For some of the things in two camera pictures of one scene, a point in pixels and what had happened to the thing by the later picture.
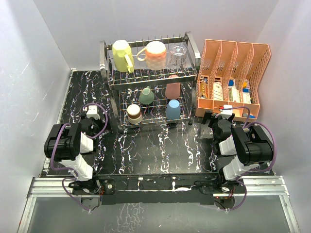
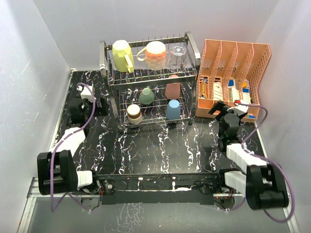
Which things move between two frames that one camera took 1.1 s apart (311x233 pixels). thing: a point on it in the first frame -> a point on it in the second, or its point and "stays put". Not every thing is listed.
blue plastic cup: x=173 y=110 stays put
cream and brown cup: x=135 y=116 stays put
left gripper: x=93 y=119 -> x=103 y=109
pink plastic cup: x=172 y=90 stays put
